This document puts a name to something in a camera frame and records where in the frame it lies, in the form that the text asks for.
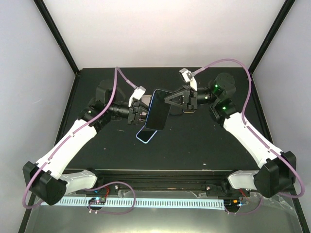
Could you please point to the right black frame post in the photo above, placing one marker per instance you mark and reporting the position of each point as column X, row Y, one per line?
column 278, row 21

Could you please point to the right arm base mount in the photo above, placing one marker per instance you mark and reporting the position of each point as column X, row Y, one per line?
column 223, row 189

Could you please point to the left black frame post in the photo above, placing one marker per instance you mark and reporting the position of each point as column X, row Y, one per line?
column 41, row 6

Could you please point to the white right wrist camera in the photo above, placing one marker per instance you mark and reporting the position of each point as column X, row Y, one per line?
column 188, row 78

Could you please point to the phone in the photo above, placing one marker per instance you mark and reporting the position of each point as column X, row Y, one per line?
column 146, row 99
column 158, row 110
column 145, row 135

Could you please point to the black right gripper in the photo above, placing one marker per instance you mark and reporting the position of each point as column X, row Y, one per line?
column 187, row 99

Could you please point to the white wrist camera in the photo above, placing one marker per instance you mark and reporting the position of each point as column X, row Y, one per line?
column 188, row 78
column 137, row 94

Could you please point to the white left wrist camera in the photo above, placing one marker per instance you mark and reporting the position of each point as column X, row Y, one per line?
column 137, row 94

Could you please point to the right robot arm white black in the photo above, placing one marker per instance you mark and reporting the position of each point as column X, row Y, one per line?
column 276, row 168

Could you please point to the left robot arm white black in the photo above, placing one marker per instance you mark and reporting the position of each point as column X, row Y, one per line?
column 45, row 177

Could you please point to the white slotted cable duct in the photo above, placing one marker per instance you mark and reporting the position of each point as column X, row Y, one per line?
column 142, row 203

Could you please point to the black frame post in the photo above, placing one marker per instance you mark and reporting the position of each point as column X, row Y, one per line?
column 278, row 21
column 41, row 6

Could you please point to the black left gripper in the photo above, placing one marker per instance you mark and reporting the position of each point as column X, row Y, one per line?
column 134, row 110

